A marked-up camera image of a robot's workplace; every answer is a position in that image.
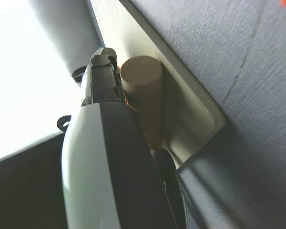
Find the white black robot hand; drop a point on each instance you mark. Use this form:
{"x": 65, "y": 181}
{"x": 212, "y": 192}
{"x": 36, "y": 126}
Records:
{"x": 109, "y": 155}

